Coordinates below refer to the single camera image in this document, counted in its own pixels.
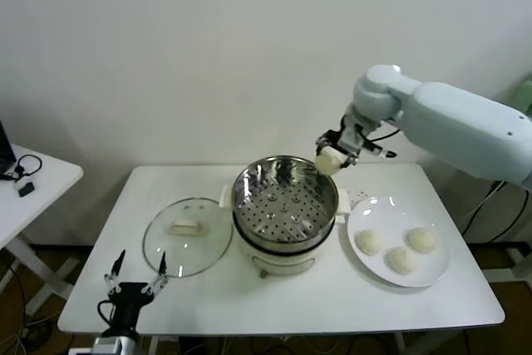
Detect glass pot lid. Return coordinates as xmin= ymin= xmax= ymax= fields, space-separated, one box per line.
xmin=142 ymin=196 xmax=234 ymax=279

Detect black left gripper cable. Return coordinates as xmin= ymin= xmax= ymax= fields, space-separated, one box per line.
xmin=97 ymin=299 xmax=116 ymax=329

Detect black power cable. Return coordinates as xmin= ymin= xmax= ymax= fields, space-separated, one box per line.
xmin=461 ymin=182 xmax=525 ymax=236

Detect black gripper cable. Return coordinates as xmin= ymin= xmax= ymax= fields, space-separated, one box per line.
xmin=367 ymin=116 xmax=406 ymax=142
xmin=97 ymin=299 xmax=116 ymax=329

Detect white side table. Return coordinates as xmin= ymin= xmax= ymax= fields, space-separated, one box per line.
xmin=0 ymin=142 xmax=85 ymax=318

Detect white round plate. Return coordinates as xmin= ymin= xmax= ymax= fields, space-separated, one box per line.
xmin=345 ymin=195 xmax=451 ymax=288

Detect pale green appliance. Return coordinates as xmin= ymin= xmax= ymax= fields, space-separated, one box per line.
xmin=515 ymin=74 xmax=532 ymax=117

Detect black headphones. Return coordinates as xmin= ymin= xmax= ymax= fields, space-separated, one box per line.
xmin=14 ymin=154 xmax=44 ymax=177

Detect white electric cooker base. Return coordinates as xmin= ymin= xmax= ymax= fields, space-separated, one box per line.
xmin=233 ymin=215 xmax=336 ymax=280

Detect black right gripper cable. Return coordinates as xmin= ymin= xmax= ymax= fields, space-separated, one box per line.
xmin=367 ymin=116 xmax=406 ymax=142

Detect white steamed baozi bun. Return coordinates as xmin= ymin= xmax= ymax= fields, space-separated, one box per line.
xmin=386 ymin=246 xmax=418 ymax=276
xmin=406 ymin=226 xmax=437 ymax=254
xmin=314 ymin=147 xmax=347 ymax=176
xmin=355 ymin=229 xmax=386 ymax=256

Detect stainless steel steamer basket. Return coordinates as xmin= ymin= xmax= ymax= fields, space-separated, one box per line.
xmin=219 ymin=155 xmax=351 ymax=257

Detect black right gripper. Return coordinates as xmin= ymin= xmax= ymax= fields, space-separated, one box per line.
xmin=314 ymin=120 xmax=367 ymax=170

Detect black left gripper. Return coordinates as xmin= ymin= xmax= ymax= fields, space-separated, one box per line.
xmin=103 ymin=249 xmax=170 ymax=333

